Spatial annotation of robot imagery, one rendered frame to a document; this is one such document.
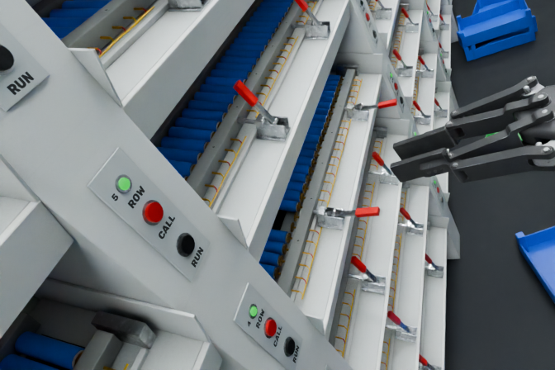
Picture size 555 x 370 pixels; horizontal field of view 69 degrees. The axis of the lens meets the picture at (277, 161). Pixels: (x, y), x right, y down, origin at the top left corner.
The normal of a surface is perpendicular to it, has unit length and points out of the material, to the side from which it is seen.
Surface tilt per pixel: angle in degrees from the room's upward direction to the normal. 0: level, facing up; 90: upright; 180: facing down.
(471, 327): 0
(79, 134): 90
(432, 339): 22
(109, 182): 90
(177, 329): 90
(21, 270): 112
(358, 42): 90
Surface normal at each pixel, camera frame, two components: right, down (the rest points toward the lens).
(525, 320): -0.48, -0.70
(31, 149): 0.83, -0.16
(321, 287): -0.14, -0.71
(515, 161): -0.34, 0.72
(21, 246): 0.95, 0.11
